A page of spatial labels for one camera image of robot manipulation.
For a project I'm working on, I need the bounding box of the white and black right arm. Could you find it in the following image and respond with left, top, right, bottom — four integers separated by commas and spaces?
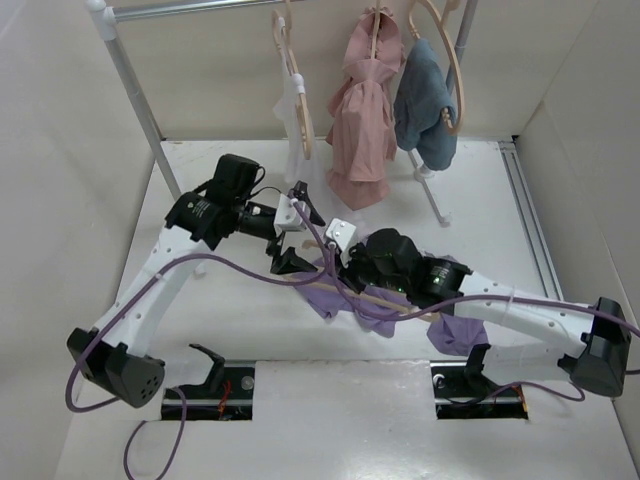
316, 218, 639, 398

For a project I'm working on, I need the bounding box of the aluminium side rail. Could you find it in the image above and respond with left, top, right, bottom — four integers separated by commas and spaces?
498, 140, 564, 300

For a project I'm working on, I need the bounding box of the white clothes rack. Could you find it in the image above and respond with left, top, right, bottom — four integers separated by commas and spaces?
85, 1, 478, 198

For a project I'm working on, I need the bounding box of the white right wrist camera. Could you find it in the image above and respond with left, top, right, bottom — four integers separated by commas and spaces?
324, 218, 357, 252

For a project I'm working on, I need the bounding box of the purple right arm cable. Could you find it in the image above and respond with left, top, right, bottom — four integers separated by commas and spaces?
324, 241, 640, 404

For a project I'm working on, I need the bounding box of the purple t shirt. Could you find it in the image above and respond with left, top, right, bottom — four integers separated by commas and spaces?
296, 276, 489, 357

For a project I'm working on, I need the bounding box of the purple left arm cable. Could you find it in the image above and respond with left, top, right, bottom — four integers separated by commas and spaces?
64, 199, 351, 480

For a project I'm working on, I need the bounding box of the pink shirt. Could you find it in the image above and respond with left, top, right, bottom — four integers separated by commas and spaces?
326, 7, 405, 211

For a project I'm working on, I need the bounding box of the white tank top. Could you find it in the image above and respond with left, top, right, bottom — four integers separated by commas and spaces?
272, 10, 324, 186

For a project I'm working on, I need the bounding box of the blue shirt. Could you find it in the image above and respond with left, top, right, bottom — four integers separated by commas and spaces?
393, 38, 457, 171

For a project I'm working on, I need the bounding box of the wooden hanger with pink shirt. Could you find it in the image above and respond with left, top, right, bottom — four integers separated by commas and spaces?
370, 0, 383, 59

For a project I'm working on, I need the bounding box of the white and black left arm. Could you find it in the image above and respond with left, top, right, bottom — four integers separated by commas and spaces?
65, 154, 325, 413

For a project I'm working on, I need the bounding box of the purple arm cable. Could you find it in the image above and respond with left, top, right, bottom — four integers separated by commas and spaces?
324, 241, 640, 404
64, 199, 351, 480

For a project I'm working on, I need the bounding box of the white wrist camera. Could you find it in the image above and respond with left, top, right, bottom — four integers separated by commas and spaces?
273, 194, 306, 235
324, 218, 357, 252

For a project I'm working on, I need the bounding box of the wooden hanger with tank top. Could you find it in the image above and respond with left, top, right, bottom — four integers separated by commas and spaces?
271, 0, 313, 161

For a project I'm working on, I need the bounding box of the wooden hanger with blue shirt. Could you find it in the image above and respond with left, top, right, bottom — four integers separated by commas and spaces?
406, 0, 467, 135

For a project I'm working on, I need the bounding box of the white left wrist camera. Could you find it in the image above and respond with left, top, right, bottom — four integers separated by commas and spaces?
273, 194, 306, 235

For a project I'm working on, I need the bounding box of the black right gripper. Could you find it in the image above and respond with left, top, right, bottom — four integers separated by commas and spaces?
328, 241, 409, 294

